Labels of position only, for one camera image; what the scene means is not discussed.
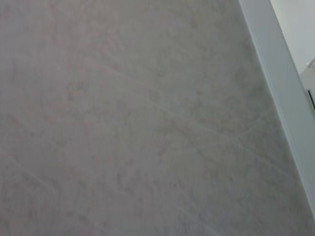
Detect white vertical frame post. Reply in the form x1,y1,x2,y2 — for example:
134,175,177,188
237,0,315,216

